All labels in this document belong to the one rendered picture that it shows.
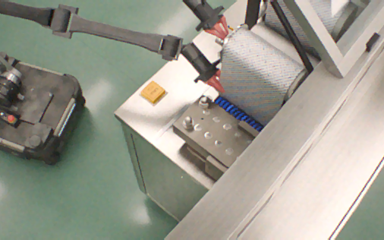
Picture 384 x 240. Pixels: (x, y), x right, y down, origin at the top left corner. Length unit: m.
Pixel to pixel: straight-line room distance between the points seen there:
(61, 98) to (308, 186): 1.84
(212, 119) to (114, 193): 1.15
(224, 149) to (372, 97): 0.55
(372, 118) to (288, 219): 0.35
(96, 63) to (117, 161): 0.73
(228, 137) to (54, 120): 1.29
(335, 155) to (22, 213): 1.96
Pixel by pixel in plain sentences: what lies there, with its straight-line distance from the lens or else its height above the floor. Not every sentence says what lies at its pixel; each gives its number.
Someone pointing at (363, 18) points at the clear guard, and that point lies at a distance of 1.02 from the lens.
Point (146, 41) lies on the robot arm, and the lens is 1.50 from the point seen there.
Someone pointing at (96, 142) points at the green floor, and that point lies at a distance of 2.70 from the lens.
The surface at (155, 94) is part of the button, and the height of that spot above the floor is 0.92.
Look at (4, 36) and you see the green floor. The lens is 3.37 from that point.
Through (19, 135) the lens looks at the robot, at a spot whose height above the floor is 0.24.
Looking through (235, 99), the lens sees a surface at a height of 1.06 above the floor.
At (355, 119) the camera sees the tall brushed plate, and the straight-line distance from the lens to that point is 1.15.
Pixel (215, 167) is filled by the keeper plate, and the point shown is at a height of 1.01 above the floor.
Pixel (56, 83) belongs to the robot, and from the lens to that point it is 2.68.
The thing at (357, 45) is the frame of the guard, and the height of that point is 1.68.
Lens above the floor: 2.37
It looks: 61 degrees down
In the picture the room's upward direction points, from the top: 1 degrees clockwise
